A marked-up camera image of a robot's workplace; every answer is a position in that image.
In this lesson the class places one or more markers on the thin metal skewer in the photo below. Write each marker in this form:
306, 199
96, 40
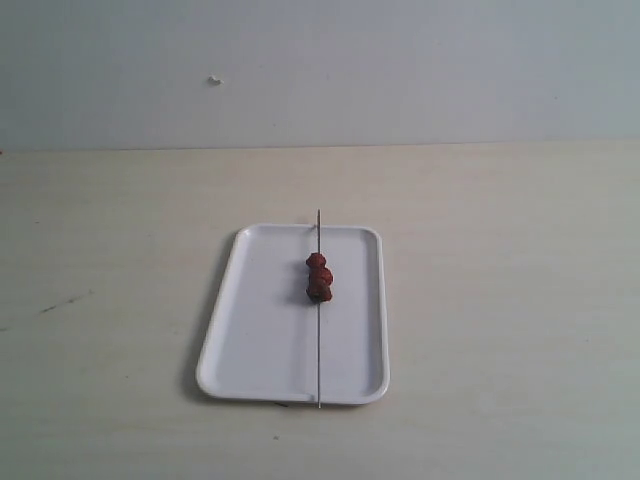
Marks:
318, 320

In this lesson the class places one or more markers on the dark red fruit piece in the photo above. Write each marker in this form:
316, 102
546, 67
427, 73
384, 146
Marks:
319, 292

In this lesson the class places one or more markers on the white rectangular plastic tray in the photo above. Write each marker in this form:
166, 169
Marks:
261, 341

